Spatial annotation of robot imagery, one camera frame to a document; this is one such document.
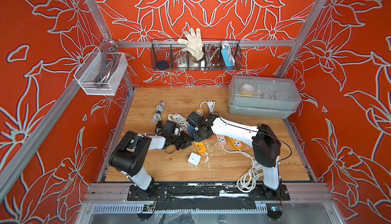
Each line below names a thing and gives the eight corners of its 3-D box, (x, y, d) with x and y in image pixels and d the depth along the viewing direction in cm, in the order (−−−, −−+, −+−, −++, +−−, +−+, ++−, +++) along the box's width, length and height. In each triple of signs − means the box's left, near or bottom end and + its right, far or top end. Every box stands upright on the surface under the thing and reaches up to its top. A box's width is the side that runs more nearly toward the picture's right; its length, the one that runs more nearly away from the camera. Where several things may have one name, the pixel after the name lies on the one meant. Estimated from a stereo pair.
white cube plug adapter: (187, 164, 84) (187, 161, 79) (191, 155, 87) (191, 151, 83) (197, 168, 82) (197, 165, 78) (200, 159, 86) (201, 155, 81)
